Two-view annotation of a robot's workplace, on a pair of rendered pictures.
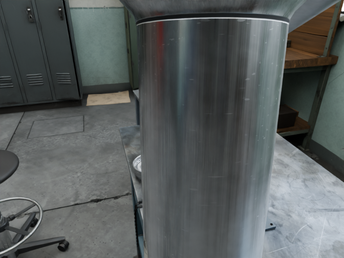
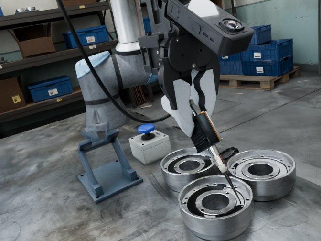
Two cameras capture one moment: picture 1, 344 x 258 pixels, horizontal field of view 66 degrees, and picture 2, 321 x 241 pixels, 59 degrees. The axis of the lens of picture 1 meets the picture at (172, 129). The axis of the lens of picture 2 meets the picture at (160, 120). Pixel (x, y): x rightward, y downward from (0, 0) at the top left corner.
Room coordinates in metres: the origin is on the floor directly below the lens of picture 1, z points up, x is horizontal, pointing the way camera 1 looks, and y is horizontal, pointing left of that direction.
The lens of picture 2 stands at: (1.04, -0.14, 1.08)
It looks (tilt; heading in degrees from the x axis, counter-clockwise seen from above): 18 degrees down; 170
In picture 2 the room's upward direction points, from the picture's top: 11 degrees counter-clockwise
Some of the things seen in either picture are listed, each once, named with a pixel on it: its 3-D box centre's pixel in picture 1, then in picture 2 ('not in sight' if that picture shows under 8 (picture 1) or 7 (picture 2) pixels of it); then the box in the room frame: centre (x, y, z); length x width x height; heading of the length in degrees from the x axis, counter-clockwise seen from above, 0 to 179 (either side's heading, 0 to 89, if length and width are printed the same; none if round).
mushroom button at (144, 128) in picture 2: not in sight; (147, 135); (0.44, -0.08, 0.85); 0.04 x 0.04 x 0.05
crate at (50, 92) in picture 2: not in sight; (50, 88); (-2.96, -0.84, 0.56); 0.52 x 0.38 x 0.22; 103
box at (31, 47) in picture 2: not in sight; (34, 40); (-2.94, -0.85, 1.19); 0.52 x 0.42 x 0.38; 106
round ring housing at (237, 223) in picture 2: not in sight; (216, 206); (0.71, -0.03, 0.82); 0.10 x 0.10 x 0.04
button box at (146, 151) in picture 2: not in sight; (149, 144); (0.43, -0.08, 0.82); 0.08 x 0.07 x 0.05; 16
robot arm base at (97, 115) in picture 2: not in sight; (105, 109); (0.10, -0.16, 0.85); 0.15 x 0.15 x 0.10
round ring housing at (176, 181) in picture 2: not in sight; (189, 169); (0.59, -0.03, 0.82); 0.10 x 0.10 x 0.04
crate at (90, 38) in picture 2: not in sight; (85, 37); (-3.14, -0.21, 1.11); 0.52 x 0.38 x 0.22; 106
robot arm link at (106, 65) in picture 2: not in sight; (98, 75); (0.10, -0.15, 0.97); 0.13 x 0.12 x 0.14; 90
